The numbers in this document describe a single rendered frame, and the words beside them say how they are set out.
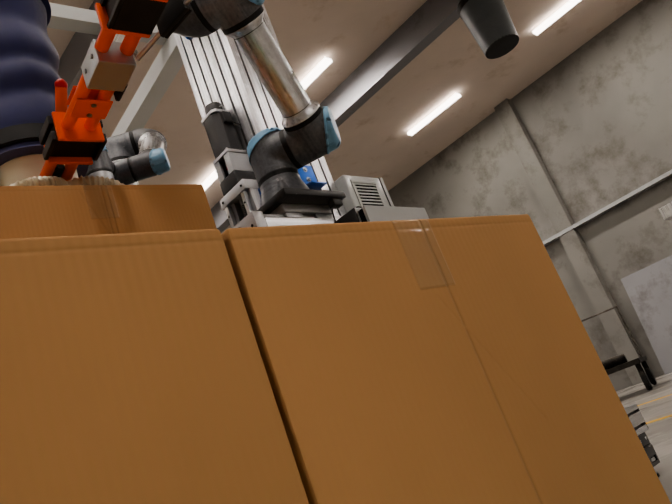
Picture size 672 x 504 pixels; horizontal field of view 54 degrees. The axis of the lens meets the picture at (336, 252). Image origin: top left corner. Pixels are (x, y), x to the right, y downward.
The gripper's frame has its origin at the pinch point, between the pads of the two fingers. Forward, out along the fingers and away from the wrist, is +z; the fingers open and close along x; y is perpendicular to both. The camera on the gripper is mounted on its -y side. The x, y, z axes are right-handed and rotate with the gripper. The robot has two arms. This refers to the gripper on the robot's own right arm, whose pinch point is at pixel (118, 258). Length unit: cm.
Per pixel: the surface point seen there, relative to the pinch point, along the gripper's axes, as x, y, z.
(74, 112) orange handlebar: -29, 65, 3
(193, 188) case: -8, 60, 15
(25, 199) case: -39, 60, 17
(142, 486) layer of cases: -54, 119, 71
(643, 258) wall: 1005, -323, -87
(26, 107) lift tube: -28, 40, -17
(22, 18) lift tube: -24, 40, -42
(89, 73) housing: -30, 75, 3
